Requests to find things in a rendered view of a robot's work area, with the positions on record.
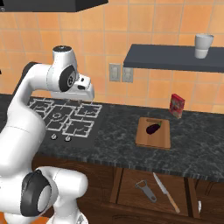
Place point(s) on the open wooden drawer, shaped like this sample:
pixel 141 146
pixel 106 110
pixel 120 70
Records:
pixel 131 192

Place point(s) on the grey wall socket plate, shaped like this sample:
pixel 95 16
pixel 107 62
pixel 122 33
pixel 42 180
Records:
pixel 127 75

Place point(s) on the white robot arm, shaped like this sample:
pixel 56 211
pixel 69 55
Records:
pixel 20 137

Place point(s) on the dark wooden cupboard run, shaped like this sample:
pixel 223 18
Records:
pixel 99 180

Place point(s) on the purple eggplant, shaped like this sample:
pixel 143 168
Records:
pixel 152 129

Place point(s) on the grey metal peeler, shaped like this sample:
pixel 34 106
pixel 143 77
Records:
pixel 146 191

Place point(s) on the black hob with grey grates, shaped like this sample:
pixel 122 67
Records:
pixel 87 132

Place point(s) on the black range hood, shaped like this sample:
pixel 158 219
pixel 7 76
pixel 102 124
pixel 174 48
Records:
pixel 52 4

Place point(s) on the grey wall switch plate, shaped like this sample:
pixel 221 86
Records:
pixel 115 72

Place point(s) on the dark grey wall shelf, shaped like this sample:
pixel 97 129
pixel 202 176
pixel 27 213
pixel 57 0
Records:
pixel 172 58

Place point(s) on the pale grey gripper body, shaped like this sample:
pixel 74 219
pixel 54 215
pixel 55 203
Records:
pixel 84 92

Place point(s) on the red cardboard box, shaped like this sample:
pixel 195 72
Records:
pixel 177 105

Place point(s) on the wooden cutting board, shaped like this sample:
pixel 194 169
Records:
pixel 159 140

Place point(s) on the silver hob knob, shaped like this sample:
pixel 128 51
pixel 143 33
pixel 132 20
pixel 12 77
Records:
pixel 53 136
pixel 67 138

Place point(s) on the white cup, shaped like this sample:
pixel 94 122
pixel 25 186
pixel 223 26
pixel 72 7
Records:
pixel 203 43

